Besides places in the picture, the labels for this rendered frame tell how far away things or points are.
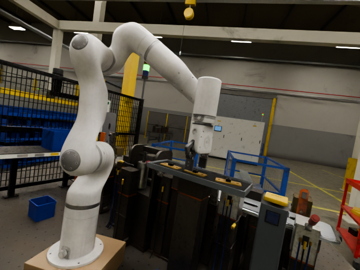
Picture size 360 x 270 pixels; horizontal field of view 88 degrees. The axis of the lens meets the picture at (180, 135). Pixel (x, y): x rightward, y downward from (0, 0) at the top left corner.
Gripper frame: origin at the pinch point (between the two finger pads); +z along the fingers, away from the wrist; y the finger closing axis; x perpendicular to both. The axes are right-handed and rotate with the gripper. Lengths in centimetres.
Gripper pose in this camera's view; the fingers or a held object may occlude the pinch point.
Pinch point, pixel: (196, 166)
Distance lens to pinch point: 69.1
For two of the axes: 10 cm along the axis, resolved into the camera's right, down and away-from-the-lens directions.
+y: 5.8, 0.4, 8.1
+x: -8.0, -1.5, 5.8
